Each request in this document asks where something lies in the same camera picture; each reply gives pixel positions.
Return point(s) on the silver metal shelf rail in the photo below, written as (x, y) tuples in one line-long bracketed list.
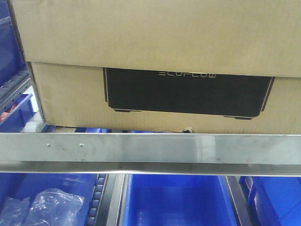
[(151, 153)]

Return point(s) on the grey roller track upper-left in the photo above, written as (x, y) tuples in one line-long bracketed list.
[(13, 89)]

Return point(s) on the roller track lower left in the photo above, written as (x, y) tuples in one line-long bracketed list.
[(96, 200)]

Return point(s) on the clear plastic bag far-left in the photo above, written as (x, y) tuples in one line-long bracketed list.
[(14, 211)]

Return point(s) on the brown cardboard box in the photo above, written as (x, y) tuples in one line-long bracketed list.
[(214, 66)]

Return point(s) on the blue plastic bin centre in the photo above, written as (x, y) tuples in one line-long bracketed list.
[(177, 200)]

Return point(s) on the blue plastic bin right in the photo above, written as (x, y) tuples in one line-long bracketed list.
[(273, 201)]

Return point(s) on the blue plastic bin left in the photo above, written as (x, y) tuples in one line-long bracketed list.
[(24, 185)]

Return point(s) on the blue plastic bin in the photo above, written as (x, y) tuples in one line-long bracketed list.
[(177, 200), (24, 185), (273, 201)]

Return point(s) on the blue bin upper left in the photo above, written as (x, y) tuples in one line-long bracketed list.
[(11, 61)]

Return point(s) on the dark metal divider rail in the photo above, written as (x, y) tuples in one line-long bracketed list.
[(238, 201)]

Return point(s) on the small blue bin with parts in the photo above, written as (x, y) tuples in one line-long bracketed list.
[(16, 120)]

